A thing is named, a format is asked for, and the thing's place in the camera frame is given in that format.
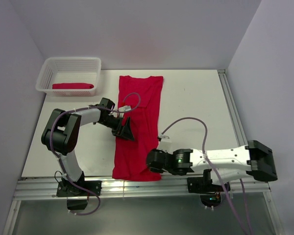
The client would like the rolled red t shirt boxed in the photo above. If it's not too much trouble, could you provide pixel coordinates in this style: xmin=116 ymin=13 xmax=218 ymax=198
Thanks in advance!
xmin=52 ymin=83 xmax=94 ymax=90

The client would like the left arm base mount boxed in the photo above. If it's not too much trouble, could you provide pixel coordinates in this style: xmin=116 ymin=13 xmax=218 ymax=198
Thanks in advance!
xmin=56 ymin=179 xmax=101 ymax=211

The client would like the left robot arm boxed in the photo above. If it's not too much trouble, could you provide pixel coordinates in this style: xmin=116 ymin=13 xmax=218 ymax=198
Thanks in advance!
xmin=41 ymin=98 xmax=135 ymax=196

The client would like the aluminium front rail frame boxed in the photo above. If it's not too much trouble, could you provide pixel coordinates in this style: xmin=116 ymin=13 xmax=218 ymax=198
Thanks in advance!
xmin=3 ymin=175 xmax=285 ymax=235

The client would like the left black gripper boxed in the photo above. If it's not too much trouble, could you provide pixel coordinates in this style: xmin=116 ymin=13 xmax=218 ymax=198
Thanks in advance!
xmin=99 ymin=115 xmax=134 ymax=141

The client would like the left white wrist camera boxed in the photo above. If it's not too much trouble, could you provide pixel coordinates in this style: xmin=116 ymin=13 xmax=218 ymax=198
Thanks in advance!
xmin=119 ymin=105 xmax=132 ymax=113

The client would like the white plastic basket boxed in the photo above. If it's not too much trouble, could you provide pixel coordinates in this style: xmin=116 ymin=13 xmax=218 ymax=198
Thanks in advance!
xmin=35 ymin=57 xmax=101 ymax=96

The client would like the aluminium right rail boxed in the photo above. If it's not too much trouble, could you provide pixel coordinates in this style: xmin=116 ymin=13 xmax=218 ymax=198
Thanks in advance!
xmin=217 ymin=69 xmax=257 ymax=172

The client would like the red t shirt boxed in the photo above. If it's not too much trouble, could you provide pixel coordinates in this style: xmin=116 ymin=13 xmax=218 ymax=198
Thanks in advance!
xmin=52 ymin=83 xmax=94 ymax=90
xmin=112 ymin=75 xmax=164 ymax=182

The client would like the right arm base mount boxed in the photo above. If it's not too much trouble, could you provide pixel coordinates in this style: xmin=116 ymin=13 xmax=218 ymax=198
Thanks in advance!
xmin=187 ymin=171 xmax=224 ymax=209

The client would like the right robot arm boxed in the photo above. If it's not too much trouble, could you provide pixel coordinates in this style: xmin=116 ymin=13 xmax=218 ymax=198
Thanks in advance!
xmin=146 ymin=140 xmax=278 ymax=193

